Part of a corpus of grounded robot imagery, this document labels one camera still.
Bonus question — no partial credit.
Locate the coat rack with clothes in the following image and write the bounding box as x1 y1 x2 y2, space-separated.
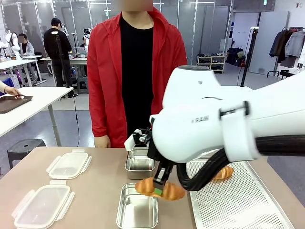
266 27 305 79

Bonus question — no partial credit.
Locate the person's right hand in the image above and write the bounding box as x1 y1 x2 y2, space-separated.
94 135 112 149

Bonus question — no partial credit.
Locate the bystander's hand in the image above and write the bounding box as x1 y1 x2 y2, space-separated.
4 86 22 97

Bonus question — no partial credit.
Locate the white rounded table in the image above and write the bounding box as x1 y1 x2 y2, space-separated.
234 85 254 93

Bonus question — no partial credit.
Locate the wooden shoe rack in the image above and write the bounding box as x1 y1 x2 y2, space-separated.
196 54 227 74

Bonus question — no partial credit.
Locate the blue chair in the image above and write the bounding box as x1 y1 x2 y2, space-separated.
0 77 15 89

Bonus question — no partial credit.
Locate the grey background stool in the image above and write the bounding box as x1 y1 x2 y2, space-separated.
76 76 89 95

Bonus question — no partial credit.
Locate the white background desk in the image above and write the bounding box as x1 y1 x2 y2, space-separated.
0 54 47 87

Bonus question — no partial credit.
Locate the black plastic stool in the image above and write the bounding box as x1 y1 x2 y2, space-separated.
7 139 47 170

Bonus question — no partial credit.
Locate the perforated metal baking tray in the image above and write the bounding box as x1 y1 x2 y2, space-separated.
185 157 295 229

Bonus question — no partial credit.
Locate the thin black tripod pole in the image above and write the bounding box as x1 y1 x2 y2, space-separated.
51 30 80 98

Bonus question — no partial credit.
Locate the white table with grey leg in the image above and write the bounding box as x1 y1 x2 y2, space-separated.
0 86 74 147

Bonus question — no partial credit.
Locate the small clear plastic lid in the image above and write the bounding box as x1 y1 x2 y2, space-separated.
46 148 92 180

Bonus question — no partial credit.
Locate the small steel container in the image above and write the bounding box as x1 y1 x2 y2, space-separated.
124 146 157 180

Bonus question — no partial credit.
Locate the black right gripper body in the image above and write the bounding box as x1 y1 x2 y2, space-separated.
147 139 178 169

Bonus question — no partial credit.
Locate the large clear plastic lid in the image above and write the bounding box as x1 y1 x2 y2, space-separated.
11 180 75 229

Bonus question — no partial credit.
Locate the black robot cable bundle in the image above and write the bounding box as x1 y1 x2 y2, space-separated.
176 135 305 192

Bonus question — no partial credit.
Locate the white humanoid robot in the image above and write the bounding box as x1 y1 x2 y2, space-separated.
5 30 22 61

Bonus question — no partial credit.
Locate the golden croissant bread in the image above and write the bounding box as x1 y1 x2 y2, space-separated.
211 166 235 180
134 177 186 201

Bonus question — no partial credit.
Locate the black camera pole white head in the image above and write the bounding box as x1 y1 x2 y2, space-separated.
239 26 260 88

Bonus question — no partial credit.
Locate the black bags pile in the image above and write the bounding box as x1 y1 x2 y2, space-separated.
225 47 245 67

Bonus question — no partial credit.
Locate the seated person in grey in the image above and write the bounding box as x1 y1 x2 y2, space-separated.
17 33 36 57

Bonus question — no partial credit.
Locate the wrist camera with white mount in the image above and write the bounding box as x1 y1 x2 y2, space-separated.
123 128 153 151

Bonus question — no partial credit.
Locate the brown serving tray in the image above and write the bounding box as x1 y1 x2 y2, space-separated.
0 94 33 115

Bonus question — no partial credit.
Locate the standing person in black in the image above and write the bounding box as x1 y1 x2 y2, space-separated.
43 18 78 99

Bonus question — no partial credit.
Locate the person in red jacket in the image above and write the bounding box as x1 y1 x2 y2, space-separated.
86 6 188 149

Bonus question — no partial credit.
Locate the large steel container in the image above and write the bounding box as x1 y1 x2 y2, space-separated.
116 183 159 229

